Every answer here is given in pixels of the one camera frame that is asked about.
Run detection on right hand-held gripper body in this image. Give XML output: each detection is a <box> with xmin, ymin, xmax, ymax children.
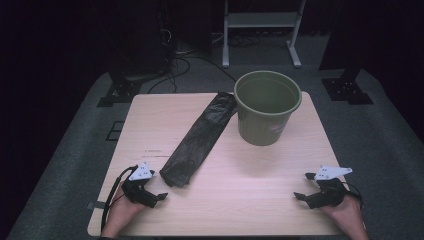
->
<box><xmin>304</xmin><ymin>165</ymin><xmax>354</xmax><ymax>210</ymax></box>

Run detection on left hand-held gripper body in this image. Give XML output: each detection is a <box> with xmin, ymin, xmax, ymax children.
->
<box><xmin>121</xmin><ymin>161</ymin><xmax>160</xmax><ymax>209</ymax></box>

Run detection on black plastic garbage bag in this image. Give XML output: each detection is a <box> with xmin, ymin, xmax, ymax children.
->
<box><xmin>159</xmin><ymin>91</ymin><xmax>238</xmax><ymax>188</ymax></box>

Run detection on green plastic bucket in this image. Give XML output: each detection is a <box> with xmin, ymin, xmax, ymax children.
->
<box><xmin>233</xmin><ymin>70</ymin><xmax>303</xmax><ymax>147</ymax></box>

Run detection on person's right hand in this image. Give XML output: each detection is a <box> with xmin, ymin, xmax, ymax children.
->
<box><xmin>321</xmin><ymin>194</ymin><xmax>367</xmax><ymax>232</ymax></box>

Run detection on person's left hand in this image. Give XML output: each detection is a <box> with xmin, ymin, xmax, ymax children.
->
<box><xmin>105</xmin><ymin>193</ymin><xmax>148</xmax><ymax>232</ymax></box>

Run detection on grey tape strip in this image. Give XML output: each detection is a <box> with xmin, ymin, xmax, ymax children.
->
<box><xmin>86</xmin><ymin>200</ymin><xmax>106</xmax><ymax>211</ymax></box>

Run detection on black stand base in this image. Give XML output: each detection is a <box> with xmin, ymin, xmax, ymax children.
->
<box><xmin>96</xmin><ymin>70</ymin><xmax>144</xmax><ymax>108</ymax></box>
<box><xmin>321</xmin><ymin>64</ymin><xmax>374</xmax><ymax>106</ymax></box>

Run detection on dark equipment cabinet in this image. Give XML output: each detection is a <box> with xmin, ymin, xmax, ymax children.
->
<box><xmin>108</xmin><ymin>0</ymin><xmax>176</xmax><ymax>78</ymax></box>

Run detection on right hand-held gripper black cable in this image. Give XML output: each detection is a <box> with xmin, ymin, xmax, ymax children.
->
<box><xmin>342</xmin><ymin>181</ymin><xmax>366</xmax><ymax>210</ymax></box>

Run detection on hand-held gripper black cable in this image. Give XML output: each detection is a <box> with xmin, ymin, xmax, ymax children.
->
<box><xmin>100</xmin><ymin>165</ymin><xmax>138</xmax><ymax>233</ymax></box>
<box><xmin>342</xmin><ymin>181</ymin><xmax>366</xmax><ymax>210</ymax></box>

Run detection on left hand-held gripper black cable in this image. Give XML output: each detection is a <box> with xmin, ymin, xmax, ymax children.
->
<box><xmin>100</xmin><ymin>165</ymin><xmax>138</xmax><ymax>233</ymax></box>

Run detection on black floor cables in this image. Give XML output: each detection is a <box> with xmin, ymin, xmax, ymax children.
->
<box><xmin>146</xmin><ymin>54</ymin><xmax>238</xmax><ymax>95</ymax></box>

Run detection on white metal stand frame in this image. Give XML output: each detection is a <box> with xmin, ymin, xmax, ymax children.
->
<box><xmin>222</xmin><ymin>0</ymin><xmax>307</xmax><ymax>69</ymax></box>

